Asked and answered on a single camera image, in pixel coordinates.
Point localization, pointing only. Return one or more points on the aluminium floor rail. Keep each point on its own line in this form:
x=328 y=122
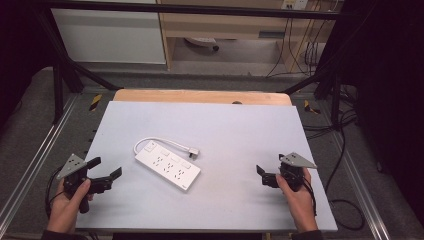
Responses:
x=36 y=156
x=361 y=186

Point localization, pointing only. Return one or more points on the light wooden desk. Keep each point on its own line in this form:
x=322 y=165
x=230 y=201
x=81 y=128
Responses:
x=230 y=25

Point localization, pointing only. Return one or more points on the wooden table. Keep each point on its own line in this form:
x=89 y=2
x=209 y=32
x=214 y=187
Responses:
x=200 y=96

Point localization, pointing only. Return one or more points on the white cabinet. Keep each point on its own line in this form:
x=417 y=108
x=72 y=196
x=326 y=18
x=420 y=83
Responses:
x=110 y=36

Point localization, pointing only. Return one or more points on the black metal frame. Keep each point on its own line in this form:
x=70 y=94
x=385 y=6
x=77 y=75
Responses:
x=186 y=9

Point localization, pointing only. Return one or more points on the person's left hand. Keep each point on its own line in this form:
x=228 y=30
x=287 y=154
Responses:
x=66 y=208

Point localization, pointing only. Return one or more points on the grey chair base leg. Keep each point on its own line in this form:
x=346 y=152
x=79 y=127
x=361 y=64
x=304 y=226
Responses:
x=204 y=42

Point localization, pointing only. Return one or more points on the white wall socket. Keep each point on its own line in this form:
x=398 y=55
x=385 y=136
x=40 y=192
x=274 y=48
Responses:
x=294 y=4

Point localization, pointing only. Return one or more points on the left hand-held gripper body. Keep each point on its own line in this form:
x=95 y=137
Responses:
x=71 y=166

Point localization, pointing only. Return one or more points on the person's right hand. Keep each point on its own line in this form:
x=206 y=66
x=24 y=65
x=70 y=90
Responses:
x=300 y=206

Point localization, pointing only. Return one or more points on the white power strip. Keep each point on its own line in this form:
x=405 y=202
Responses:
x=168 y=165

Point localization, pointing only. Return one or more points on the white work board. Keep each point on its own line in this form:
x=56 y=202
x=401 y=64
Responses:
x=233 y=140

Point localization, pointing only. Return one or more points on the yellow black tape marker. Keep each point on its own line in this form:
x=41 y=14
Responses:
x=95 y=102
x=311 y=107

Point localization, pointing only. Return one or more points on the white plug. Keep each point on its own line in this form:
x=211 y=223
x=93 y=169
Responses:
x=193 y=152

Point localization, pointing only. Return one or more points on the black curtain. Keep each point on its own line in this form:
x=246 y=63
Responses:
x=20 y=50
x=390 y=100

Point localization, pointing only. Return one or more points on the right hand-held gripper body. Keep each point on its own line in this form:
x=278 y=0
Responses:
x=293 y=173

